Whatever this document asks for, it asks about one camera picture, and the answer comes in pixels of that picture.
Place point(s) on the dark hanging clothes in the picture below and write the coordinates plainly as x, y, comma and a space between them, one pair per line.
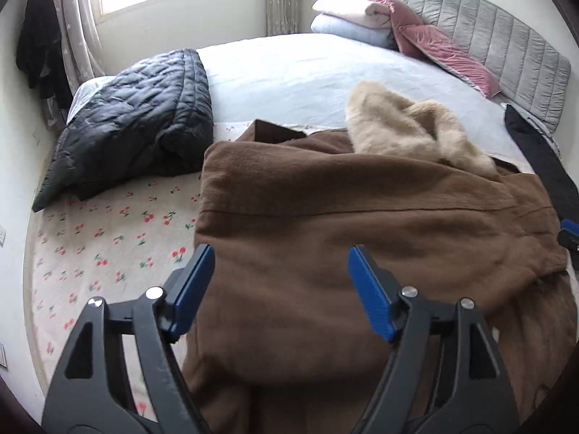
40, 45

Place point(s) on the dark quilted blanket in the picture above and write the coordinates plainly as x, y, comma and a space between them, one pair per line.
135, 117

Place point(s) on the light blue pillow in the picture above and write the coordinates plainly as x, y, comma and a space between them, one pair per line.
348, 30

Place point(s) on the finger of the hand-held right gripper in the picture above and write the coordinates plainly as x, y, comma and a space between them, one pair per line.
571, 230

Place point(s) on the cherry print bed sheet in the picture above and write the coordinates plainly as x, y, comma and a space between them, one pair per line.
113, 235

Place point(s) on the pink velvet pillow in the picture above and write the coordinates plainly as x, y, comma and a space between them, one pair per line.
400, 9
448, 58

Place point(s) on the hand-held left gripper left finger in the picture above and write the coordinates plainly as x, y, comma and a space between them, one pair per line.
194, 289

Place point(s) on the brown coat with fur collar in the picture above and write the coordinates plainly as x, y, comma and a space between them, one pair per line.
316, 199

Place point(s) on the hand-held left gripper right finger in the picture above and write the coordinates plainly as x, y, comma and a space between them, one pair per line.
368, 289

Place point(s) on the bed with light grey sheet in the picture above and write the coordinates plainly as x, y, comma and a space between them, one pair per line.
294, 72

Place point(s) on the white wall socket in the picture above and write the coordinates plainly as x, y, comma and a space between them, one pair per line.
2, 236
2, 356

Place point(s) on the grey quilted headboard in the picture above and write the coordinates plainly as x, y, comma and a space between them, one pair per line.
497, 40

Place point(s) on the white folded pillow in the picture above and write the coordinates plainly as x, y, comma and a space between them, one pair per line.
343, 9

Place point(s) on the black garment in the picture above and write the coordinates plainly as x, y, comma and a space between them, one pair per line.
538, 153

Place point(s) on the grey patterned curtain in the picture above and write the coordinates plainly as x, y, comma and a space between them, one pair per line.
282, 0
77, 22

